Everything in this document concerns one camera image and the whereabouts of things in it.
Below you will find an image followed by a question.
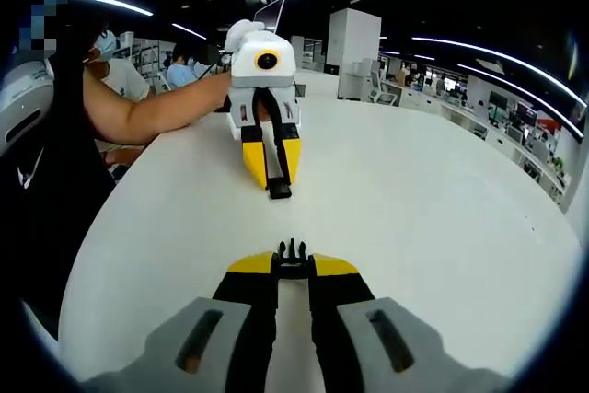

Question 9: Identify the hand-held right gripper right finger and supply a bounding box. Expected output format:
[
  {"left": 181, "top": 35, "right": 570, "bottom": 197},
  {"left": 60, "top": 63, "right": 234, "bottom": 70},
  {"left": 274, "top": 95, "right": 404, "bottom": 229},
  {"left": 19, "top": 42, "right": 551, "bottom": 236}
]
[{"left": 306, "top": 252, "right": 512, "bottom": 393}]

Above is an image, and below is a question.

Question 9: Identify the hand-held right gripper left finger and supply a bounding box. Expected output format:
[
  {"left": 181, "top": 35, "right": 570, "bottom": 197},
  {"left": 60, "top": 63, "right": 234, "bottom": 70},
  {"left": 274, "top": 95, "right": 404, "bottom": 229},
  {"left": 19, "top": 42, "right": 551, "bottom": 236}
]
[{"left": 85, "top": 249, "right": 281, "bottom": 393}]

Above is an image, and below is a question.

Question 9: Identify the black plastic buckle socket part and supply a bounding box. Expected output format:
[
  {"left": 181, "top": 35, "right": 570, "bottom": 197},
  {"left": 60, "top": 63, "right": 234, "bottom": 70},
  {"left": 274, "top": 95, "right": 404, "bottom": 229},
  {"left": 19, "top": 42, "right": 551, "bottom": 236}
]
[{"left": 268, "top": 177, "right": 293, "bottom": 201}]

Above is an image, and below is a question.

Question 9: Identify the black plastic buckle pronged part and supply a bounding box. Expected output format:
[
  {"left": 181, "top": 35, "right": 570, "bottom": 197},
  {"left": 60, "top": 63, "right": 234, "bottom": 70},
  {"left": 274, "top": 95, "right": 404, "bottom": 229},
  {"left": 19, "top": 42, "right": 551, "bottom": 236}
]
[{"left": 271, "top": 238, "right": 317, "bottom": 280}]

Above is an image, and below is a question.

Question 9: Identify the tilted computer monitor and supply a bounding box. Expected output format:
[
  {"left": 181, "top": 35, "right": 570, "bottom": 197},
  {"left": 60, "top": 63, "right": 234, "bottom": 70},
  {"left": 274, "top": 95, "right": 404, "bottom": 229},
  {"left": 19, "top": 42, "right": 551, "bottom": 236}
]
[{"left": 253, "top": 0, "right": 287, "bottom": 36}]

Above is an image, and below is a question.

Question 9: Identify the white office chair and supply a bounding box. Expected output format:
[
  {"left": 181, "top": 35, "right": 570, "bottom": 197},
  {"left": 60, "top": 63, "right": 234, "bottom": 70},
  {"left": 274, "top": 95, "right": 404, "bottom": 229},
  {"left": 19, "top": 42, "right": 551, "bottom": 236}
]
[{"left": 367, "top": 73, "right": 401, "bottom": 107}]

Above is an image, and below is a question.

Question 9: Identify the long white office counter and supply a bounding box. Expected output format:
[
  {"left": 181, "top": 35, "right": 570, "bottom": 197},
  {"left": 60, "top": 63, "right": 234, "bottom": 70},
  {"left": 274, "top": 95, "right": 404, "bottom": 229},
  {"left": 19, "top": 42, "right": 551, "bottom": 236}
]
[{"left": 399, "top": 84, "right": 572, "bottom": 205}]

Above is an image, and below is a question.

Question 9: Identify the grey chest-worn device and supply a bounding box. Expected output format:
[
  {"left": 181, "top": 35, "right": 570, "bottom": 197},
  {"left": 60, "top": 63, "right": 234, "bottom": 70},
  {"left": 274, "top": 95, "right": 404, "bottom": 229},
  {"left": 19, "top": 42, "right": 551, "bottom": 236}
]
[{"left": 0, "top": 57, "right": 57, "bottom": 158}]

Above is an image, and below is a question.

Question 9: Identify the linear ceiling light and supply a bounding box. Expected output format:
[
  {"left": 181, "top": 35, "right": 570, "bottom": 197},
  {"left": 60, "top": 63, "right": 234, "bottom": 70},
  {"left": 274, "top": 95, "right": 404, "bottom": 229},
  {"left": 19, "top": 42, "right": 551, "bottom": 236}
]
[{"left": 411, "top": 36, "right": 588, "bottom": 108}]

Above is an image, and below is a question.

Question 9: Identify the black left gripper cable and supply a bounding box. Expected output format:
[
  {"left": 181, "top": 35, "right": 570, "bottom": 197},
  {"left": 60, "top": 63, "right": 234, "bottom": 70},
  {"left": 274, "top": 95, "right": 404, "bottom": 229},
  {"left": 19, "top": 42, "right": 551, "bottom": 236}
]
[{"left": 200, "top": 52, "right": 231, "bottom": 79}]

